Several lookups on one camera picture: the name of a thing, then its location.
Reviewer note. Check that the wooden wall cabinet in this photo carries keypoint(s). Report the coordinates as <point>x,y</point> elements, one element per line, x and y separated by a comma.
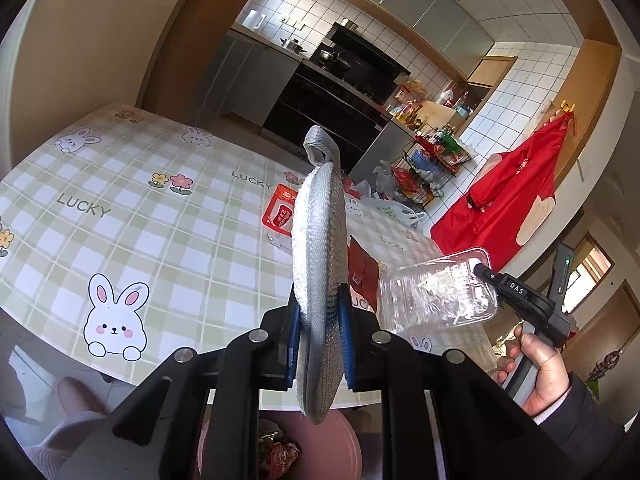
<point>492,71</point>

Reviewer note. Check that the clear plastic container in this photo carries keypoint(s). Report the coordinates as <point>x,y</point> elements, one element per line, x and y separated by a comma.
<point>440,292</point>

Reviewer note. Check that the beige cutting board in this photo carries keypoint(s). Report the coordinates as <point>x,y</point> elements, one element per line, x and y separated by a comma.
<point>437,112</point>

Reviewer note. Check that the person's right forearm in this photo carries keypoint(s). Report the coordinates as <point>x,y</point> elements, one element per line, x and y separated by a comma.
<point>585,435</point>

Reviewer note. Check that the steel pot with lid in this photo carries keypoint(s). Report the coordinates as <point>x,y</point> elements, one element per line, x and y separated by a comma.
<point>292,45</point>

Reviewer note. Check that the black integrated stove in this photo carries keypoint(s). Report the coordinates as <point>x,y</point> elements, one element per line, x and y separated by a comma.
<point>320,105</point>

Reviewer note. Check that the person's right hand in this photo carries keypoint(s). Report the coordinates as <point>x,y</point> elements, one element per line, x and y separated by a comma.
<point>547,375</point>

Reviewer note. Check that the white green printed plastic bag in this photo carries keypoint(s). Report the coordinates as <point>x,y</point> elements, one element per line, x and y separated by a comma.
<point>395,210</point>

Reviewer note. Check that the white electric kettle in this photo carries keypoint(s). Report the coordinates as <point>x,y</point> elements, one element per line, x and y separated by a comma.
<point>254,20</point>

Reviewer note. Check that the clear plastic bag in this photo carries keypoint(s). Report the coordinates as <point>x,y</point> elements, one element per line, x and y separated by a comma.
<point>384,176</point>

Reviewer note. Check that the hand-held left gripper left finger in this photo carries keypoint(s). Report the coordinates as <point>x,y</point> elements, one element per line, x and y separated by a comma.
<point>294,350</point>

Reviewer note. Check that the group of condiment bottles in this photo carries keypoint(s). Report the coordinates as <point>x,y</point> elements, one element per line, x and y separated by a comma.
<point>410,107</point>

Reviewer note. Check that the red apron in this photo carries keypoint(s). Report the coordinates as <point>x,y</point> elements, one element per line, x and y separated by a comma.
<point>510,195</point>

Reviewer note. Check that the pink round bin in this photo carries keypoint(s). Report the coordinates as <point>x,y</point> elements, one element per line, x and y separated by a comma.
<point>340,445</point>

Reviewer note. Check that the yellow wall hook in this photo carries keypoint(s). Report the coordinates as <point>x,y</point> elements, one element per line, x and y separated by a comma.
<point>565,108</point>

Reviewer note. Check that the small steel pot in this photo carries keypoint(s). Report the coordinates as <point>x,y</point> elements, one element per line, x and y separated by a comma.
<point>350,24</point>

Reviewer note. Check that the red label clear packet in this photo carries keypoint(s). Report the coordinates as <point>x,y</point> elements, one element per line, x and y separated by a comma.
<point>280,215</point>

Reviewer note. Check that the grey lower kitchen cabinets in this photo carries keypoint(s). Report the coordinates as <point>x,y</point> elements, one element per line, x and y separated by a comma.
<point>245,80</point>

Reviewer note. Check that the wall socket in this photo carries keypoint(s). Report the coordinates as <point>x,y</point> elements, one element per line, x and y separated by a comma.
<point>292,21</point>

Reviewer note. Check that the grey mesh pad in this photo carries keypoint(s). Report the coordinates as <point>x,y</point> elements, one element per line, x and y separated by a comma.
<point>320,260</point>

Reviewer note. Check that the crushed red can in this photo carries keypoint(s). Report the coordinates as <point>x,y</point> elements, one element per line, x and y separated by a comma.
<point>285,460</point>

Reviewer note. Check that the red bag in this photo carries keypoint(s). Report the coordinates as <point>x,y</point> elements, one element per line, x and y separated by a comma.
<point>356,187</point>

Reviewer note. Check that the cream refrigerator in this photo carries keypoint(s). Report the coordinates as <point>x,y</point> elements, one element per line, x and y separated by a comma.
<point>90,35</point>

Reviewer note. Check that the dark red wrapper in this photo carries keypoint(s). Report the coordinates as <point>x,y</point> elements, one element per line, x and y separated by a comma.
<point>362,270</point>

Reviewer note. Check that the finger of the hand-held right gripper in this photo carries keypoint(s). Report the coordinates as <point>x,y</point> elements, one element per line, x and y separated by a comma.
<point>492,277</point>

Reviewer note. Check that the grey kitchen cabinets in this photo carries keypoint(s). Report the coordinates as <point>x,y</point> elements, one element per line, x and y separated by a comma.
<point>245,80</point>
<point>415,5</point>

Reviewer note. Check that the green checked rabbit tablecloth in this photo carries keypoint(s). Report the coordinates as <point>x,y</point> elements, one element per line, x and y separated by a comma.
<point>150,220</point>

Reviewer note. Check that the person's left leg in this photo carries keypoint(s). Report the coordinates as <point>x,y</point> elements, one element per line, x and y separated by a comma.
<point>70,410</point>

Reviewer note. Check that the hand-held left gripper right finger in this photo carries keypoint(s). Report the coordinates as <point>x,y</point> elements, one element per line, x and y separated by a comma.
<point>347,355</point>

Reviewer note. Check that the grey upper kitchen cabinets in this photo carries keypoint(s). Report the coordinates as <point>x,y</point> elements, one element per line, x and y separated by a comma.
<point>415,5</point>

